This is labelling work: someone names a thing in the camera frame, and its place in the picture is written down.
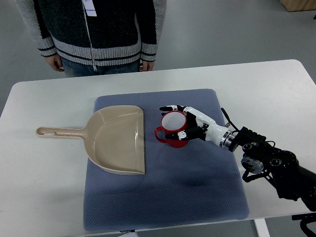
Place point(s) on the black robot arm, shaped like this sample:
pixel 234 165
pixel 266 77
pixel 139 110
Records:
pixel 262 159

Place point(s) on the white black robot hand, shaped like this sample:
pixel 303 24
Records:
pixel 199 125

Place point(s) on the person in striped cardigan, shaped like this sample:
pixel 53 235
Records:
pixel 95 37

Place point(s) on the blue grey mat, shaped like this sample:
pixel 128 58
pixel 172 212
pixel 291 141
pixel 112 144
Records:
pixel 198 183

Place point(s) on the red cup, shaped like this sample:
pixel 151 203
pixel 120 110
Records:
pixel 172 122

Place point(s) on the beige plastic dustpan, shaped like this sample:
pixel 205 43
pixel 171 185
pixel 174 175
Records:
pixel 113 139

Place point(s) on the person's right hand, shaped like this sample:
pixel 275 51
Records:
pixel 55 62

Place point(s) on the white table leg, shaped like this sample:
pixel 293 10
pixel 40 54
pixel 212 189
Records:
pixel 261 228

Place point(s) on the wooden box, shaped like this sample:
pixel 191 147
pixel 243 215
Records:
pixel 298 5

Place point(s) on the person's left hand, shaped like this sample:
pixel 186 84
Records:
pixel 145 66

